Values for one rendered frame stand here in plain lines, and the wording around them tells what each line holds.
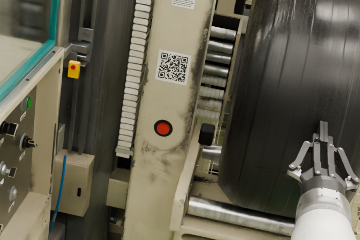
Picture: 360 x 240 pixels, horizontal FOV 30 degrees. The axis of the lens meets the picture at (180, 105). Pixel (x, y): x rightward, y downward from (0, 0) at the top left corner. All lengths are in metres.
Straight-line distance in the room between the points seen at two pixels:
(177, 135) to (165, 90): 0.12
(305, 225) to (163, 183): 0.69
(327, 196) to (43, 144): 0.70
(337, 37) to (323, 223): 0.47
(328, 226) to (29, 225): 0.72
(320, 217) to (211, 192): 0.85
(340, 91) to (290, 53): 0.12
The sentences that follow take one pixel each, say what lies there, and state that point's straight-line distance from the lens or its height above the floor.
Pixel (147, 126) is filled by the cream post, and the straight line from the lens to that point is 1.62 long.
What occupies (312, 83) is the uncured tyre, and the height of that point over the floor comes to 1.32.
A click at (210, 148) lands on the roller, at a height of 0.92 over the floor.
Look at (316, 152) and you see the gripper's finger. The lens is 1.26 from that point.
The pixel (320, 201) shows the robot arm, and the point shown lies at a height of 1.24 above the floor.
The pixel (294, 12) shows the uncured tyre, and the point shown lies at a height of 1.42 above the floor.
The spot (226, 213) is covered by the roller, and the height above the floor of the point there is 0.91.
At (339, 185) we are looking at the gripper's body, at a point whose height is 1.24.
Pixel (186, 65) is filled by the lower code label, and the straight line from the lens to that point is 1.54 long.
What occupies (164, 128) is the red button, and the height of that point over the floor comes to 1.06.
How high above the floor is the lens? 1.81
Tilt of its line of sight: 25 degrees down
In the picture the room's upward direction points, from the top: 10 degrees clockwise
